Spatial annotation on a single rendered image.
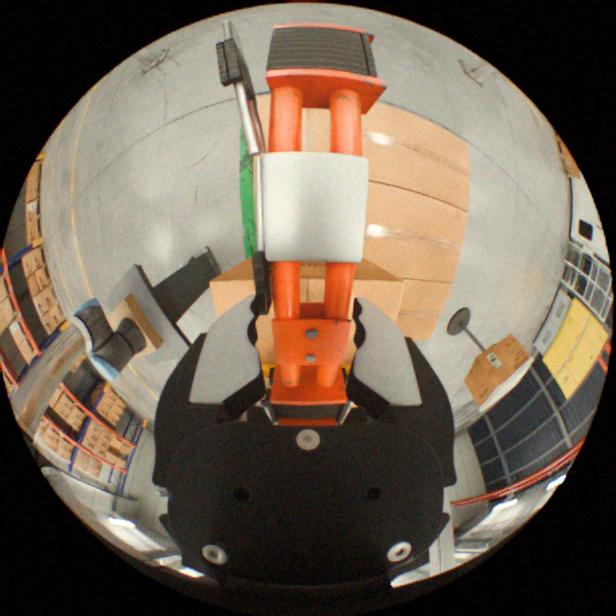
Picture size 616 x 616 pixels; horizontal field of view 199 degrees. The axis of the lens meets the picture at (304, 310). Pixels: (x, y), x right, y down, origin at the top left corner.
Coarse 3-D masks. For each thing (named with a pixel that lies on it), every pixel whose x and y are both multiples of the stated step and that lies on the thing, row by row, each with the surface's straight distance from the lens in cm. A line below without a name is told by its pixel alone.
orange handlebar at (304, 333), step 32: (288, 96) 14; (352, 96) 15; (288, 128) 13; (352, 128) 13; (288, 288) 13; (288, 320) 13; (320, 320) 13; (288, 352) 16; (320, 352) 16; (288, 384) 20; (320, 384) 20
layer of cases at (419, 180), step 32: (320, 128) 78; (384, 128) 86; (416, 128) 95; (384, 160) 80; (416, 160) 88; (448, 160) 101; (384, 192) 77; (416, 192) 87; (448, 192) 97; (384, 224) 77; (416, 224) 84; (448, 224) 97; (384, 256) 79; (416, 256) 87; (448, 256) 100; (416, 288) 94; (448, 288) 109; (416, 320) 106
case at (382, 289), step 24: (240, 264) 51; (312, 264) 46; (360, 264) 50; (216, 288) 38; (240, 288) 36; (312, 288) 33; (360, 288) 35; (384, 288) 37; (216, 312) 40; (384, 312) 39; (264, 336) 39; (264, 360) 44
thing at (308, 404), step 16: (272, 368) 23; (304, 368) 22; (272, 384) 21; (304, 384) 21; (336, 384) 21; (272, 400) 20; (288, 400) 20; (304, 400) 20; (320, 400) 20; (336, 400) 20; (272, 416) 25; (288, 416) 26; (304, 416) 26; (320, 416) 26; (336, 416) 27
